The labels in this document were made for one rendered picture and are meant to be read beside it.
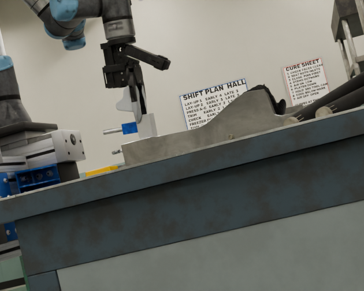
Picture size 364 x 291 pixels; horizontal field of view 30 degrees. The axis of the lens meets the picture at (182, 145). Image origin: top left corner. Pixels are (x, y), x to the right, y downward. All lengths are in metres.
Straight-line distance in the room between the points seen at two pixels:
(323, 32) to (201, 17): 1.60
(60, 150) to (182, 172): 0.98
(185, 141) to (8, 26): 8.43
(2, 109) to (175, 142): 0.61
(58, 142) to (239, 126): 0.58
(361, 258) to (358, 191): 0.10
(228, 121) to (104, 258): 0.66
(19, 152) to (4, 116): 0.12
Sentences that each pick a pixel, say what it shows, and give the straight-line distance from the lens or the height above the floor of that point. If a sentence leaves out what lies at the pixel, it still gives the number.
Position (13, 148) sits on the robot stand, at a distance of 2.02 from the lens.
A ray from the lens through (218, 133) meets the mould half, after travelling 1.63.
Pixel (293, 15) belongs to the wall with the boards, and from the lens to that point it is 9.06.
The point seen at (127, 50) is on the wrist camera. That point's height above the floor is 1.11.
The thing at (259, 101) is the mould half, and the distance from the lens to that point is 1.62.
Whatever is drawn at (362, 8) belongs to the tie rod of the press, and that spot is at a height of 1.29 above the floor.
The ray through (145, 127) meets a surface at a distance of 1.68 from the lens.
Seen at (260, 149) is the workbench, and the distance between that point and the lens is 0.99.
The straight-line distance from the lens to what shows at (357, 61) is 6.24.
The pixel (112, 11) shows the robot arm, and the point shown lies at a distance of 1.69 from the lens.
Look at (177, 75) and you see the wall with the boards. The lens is 9.11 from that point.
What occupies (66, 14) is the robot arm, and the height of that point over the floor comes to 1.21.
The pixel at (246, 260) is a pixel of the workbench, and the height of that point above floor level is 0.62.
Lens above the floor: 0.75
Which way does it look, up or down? 4 degrees up
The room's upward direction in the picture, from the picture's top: 14 degrees counter-clockwise
